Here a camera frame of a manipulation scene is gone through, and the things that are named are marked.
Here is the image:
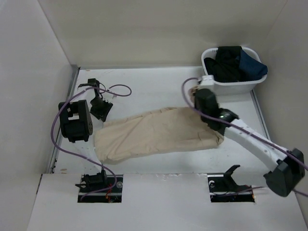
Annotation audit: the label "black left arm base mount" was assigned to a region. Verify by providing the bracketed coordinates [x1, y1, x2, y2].
[75, 174, 124, 204]

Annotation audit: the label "black trousers in basket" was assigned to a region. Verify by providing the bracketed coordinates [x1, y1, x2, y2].
[204, 46, 242, 83]

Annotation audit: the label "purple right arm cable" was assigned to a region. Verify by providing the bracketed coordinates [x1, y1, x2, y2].
[181, 77, 308, 197]

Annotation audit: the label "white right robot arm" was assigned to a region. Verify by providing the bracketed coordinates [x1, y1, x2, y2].
[193, 89, 308, 197]

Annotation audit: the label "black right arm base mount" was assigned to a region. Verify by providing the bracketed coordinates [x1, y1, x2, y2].
[207, 165, 264, 203]

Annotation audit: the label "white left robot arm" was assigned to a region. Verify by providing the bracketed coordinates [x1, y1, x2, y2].
[59, 78, 113, 193]

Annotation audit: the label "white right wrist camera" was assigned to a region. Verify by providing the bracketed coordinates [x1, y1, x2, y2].
[197, 75, 215, 89]

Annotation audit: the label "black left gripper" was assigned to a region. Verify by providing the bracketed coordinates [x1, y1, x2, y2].
[90, 97, 112, 122]

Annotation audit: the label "navy blue trousers in basket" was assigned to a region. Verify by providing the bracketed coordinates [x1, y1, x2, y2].
[236, 50, 268, 82]

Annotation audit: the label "beige drawstring trousers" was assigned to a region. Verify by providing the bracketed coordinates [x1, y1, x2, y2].
[93, 86, 226, 166]

